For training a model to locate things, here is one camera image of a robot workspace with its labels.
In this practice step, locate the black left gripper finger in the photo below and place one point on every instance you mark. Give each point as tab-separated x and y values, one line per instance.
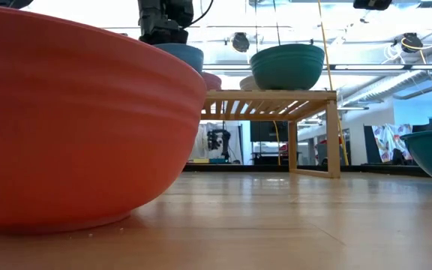
176	38
150	37

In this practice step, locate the slate blue bowl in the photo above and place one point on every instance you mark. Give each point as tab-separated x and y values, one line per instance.
184	56

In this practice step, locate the pink bowl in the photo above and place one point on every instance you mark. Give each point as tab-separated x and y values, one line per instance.
212	81

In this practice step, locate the white bowl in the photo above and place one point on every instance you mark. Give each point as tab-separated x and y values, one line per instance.
249	84

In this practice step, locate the orange bowl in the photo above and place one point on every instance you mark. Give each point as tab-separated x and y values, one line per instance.
81	123

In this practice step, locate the green bowl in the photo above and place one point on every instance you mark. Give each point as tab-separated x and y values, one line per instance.
287	67

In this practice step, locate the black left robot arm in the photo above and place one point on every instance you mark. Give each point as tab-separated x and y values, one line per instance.
6	3

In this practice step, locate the wooden slatted shelf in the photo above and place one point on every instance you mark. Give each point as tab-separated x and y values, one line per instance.
268	95

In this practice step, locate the colourful patterned cloth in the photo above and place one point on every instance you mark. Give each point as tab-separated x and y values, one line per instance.
388	142

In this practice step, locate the black metal table frame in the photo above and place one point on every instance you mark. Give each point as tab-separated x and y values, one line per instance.
238	168

